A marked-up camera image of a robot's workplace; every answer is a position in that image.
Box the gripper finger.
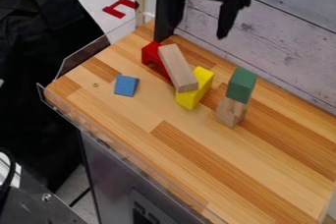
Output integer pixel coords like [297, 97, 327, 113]
[215, 1, 245, 40]

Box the green cube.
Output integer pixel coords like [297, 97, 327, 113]
[224, 67, 259, 105]

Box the natural wooden rectangle block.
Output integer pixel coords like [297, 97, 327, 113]
[157, 43, 200, 94]

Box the yellow rectangle block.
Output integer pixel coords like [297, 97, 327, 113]
[174, 66, 216, 111]

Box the red arch block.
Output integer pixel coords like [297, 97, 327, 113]
[140, 40, 173, 81]

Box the natural wooden arch block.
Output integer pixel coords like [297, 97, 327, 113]
[213, 96, 250, 129]

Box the blue flat block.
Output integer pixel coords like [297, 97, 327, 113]
[112, 74, 140, 98]

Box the black fabric cover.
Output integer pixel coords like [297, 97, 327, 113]
[0, 0, 107, 194]

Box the red bracket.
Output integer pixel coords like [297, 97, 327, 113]
[100, 0, 140, 20]

